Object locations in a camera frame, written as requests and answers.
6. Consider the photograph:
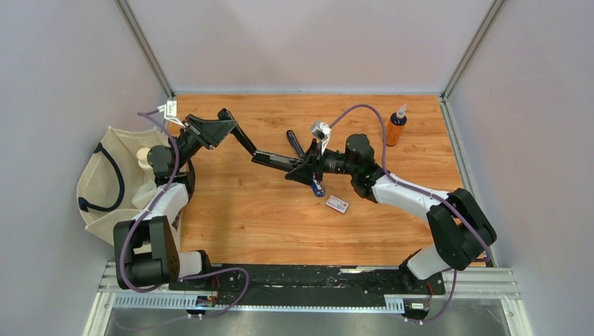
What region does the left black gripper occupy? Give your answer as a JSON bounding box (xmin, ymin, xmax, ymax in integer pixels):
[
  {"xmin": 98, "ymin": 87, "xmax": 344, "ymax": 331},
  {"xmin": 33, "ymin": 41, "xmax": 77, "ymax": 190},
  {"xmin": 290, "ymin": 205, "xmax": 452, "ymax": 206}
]
[{"xmin": 170, "ymin": 115, "xmax": 235, "ymax": 172}]

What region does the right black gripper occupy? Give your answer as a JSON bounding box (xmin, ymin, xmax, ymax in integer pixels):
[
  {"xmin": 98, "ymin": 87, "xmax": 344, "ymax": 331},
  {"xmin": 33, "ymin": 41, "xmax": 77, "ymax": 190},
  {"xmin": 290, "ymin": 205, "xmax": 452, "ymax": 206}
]
[{"xmin": 286, "ymin": 139, "xmax": 359, "ymax": 186}]

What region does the black stapler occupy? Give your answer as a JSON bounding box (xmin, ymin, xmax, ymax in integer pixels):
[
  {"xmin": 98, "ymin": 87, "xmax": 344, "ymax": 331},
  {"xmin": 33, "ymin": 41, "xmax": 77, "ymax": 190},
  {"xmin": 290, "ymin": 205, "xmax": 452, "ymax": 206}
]
[{"xmin": 216, "ymin": 108, "xmax": 308, "ymax": 174}]

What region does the blue stapler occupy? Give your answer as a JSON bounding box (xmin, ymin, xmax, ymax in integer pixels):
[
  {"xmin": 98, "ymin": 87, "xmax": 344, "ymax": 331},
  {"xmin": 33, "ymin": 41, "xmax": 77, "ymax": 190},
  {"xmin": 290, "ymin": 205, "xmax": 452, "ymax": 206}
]
[{"xmin": 284, "ymin": 129, "xmax": 326, "ymax": 197}]

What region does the white red staple box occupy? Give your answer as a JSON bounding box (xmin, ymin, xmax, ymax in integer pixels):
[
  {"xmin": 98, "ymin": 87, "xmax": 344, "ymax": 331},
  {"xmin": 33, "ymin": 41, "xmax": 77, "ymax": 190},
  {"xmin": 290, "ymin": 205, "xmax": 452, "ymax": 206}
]
[{"xmin": 326, "ymin": 195, "xmax": 350, "ymax": 214}]

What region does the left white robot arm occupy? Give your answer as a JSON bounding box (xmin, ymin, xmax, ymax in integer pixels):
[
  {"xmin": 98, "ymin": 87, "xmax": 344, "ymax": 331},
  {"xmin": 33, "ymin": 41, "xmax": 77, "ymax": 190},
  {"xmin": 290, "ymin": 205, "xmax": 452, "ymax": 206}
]
[{"xmin": 113, "ymin": 109, "xmax": 237, "ymax": 293}]

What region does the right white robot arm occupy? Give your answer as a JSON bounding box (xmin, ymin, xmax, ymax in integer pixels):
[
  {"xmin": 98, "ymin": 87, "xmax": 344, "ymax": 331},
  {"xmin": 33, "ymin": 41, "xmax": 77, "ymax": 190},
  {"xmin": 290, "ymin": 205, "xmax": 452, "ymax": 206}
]
[{"xmin": 286, "ymin": 130, "xmax": 497, "ymax": 293}]

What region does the cream bottle in bag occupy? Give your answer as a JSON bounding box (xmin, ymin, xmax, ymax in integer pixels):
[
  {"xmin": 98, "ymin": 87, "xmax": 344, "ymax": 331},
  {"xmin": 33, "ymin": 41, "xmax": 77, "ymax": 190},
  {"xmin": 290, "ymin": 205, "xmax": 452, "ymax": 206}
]
[{"xmin": 136, "ymin": 147, "xmax": 153, "ymax": 174}]

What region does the orange glue bottle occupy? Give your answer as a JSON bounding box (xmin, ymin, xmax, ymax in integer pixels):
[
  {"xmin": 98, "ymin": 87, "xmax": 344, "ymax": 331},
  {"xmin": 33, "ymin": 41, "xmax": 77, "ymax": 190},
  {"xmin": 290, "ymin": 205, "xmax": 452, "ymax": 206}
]
[{"xmin": 386, "ymin": 104, "xmax": 408, "ymax": 146}]

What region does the beige tote bag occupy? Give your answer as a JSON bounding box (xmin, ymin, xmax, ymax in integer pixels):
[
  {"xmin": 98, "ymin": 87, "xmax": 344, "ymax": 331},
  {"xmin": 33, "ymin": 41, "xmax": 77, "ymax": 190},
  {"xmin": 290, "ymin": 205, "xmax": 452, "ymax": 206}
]
[{"xmin": 76, "ymin": 127, "xmax": 168, "ymax": 245}]

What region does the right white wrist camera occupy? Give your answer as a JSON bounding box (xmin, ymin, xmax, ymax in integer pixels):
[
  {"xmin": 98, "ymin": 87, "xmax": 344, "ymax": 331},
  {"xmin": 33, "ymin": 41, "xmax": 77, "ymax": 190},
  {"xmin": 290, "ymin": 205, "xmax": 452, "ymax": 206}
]
[{"xmin": 310, "ymin": 121, "xmax": 331, "ymax": 155}]

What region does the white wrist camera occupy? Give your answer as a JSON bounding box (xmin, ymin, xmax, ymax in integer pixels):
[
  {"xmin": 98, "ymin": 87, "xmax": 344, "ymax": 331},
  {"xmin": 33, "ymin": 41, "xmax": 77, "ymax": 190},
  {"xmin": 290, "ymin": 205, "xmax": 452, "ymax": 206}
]
[
  {"xmin": 310, "ymin": 121, "xmax": 331, "ymax": 155},
  {"xmin": 158, "ymin": 99, "xmax": 181, "ymax": 125}
]

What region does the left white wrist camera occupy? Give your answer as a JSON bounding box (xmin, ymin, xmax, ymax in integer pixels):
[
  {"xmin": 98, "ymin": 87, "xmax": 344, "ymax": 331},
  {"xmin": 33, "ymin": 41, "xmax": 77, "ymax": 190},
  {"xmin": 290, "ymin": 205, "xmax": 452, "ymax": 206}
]
[{"xmin": 158, "ymin": 99, "xmax": 181, "ymax": 125}]

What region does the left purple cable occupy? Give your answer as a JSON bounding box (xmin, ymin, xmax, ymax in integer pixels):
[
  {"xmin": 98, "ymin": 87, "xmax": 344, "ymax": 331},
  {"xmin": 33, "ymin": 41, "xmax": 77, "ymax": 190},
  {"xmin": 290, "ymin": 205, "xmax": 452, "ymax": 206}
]
[{"xmin": 118, "ymin": 110, "xmax": 250, "ymax": 321}]

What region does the purple cable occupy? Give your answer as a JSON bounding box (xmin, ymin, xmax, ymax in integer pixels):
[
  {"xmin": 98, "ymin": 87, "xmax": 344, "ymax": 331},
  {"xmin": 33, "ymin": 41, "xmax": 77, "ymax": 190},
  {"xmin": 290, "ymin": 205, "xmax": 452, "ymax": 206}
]
[
  {"xmin": 327, "ymin": 104, "xmax": 494, "ymax": 324},
  {"xmin": 118, "ymin": 110, "xmax": 250, "ymax": 321}
]

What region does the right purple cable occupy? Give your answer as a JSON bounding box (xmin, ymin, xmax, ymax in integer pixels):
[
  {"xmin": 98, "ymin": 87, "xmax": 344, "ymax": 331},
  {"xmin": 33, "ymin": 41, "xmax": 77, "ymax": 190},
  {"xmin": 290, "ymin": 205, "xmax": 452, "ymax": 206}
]
[{"xmin": 327, "ymin": 104, "xmax": 494, "ymax": 324}]

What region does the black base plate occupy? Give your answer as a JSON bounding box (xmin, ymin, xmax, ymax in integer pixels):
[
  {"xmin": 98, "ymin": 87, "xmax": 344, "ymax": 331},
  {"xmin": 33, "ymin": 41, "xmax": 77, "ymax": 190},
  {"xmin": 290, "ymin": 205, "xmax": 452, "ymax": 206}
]
[{"xmin": 168, "ymin": 264, "xmax": 446, "ymax": 307}]

